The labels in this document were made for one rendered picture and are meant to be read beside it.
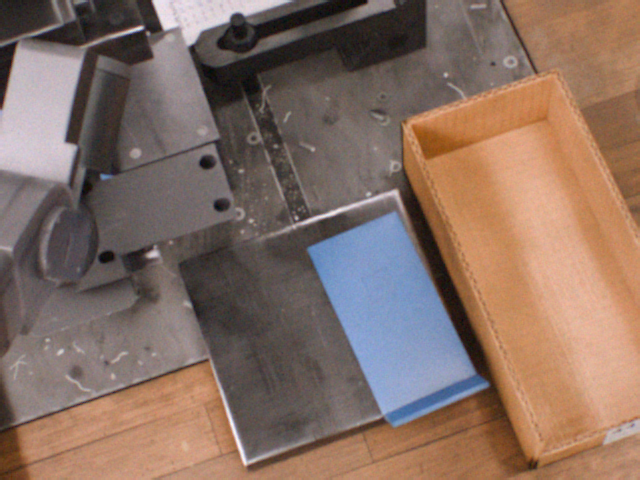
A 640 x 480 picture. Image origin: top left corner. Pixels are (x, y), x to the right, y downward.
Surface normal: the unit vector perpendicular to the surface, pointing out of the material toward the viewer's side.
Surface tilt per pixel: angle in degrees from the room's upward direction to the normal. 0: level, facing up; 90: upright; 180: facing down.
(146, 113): 0
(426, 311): 0
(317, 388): 0
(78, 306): 24
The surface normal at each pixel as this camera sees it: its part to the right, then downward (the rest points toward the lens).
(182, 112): -0.07, -0.40
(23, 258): 0.97, 0.20
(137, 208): 0.07, -0.02
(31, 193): 0.04, -0.75
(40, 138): -0.15, -0.07
